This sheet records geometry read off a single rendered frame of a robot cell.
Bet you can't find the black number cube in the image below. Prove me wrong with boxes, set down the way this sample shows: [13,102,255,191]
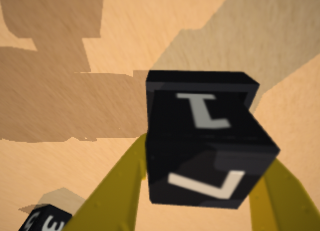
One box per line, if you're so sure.
[145,90,281,210]
[18,204,72,231]

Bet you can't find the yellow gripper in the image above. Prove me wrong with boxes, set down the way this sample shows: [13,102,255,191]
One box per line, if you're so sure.
[61,133,320,231]

